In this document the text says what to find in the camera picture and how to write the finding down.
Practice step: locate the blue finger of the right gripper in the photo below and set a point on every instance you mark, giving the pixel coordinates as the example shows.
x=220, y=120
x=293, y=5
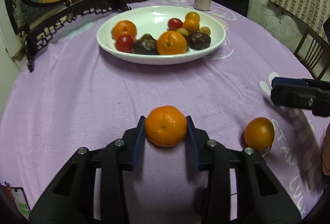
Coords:
x=313, y=99
x=287, y=81

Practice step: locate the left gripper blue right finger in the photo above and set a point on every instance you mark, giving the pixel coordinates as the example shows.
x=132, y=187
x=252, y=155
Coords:
x=191, y=143

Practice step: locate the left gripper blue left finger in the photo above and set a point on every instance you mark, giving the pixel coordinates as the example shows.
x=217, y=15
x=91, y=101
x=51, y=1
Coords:
x=139, y=143

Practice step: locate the yellow-orange citrus fruit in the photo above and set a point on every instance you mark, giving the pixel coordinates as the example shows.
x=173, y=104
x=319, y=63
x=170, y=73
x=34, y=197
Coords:
x=165, y=126

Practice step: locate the red cherry tomato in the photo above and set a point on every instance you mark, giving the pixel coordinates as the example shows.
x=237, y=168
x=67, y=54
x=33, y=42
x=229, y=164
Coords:
x=174, y=24
x=125, y=43

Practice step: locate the large orange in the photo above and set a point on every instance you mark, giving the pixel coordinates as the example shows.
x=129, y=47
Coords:
x=171, y=43

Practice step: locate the small mandarin orange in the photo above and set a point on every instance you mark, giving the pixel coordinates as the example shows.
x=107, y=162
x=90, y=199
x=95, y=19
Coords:
x=191, y=25

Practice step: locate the tan longan fruit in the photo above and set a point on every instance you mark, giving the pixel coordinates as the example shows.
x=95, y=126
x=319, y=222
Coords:
x=183, y=31

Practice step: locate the person's hand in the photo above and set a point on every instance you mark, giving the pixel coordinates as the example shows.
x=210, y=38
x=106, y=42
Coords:
x=326, y=152

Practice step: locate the dark wooden chair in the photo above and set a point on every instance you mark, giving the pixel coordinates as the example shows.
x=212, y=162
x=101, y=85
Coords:
x=317, y=49

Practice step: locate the purple printed tablecloth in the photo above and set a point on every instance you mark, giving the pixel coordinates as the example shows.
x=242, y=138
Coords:
x=79, y=95

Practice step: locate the small tan longan on plate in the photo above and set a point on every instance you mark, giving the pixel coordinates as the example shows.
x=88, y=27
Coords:
x=205, y=30

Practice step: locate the dark chestnut right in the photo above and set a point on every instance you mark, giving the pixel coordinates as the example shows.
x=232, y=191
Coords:
x=199, y=41

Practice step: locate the dark chestnut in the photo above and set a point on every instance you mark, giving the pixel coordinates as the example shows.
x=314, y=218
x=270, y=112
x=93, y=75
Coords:
x=188, y=40
x=146, y=45
x=199, y=41

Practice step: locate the dark chestnut bottom left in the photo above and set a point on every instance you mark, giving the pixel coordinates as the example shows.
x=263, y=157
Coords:
x=146, y=45

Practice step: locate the dark chestnut middle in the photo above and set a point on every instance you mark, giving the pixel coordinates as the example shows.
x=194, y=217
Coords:
x=188, y=40

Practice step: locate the yellow-orange kumquat on plate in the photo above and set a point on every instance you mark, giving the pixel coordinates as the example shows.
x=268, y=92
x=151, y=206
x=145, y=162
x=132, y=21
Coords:
x=193, y=16

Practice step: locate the white oval plate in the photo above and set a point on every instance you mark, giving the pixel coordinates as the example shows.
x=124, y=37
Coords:
x=153, y=20

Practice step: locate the smartphone at table edge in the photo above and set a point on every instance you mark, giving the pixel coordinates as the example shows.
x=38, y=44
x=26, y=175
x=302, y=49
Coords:
x=20, y=200

